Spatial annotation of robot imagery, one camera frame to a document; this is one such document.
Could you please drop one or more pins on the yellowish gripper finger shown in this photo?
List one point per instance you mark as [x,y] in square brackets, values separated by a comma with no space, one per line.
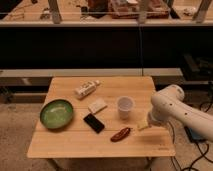
[143,124]

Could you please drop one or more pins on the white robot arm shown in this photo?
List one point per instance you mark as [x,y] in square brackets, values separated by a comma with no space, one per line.
[168,102]

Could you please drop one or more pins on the green ceramic bowl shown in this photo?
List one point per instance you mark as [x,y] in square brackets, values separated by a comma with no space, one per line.
[57,114]

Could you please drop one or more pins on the dark red sausage toy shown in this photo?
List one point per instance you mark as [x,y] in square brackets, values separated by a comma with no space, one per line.
[121,134]

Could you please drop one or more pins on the small wooden table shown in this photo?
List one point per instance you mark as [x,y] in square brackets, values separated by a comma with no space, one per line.
[78,140]

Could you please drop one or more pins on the white rectangular block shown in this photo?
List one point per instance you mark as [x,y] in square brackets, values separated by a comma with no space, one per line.
[97,106]

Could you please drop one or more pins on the black rectangular block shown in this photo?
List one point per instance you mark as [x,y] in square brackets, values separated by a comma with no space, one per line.
[94,123]

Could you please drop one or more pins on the black foot pedal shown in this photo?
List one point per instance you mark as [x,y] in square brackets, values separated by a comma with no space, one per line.
[193,136]

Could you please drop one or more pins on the white tube bottle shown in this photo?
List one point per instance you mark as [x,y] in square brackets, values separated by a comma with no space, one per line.
[87,88]

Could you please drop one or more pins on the brown tray on shelf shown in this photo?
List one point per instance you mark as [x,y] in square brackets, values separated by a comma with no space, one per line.
[131,8]

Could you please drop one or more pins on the long wooden shelf bench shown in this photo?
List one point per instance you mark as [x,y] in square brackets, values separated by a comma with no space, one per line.
[42,77]

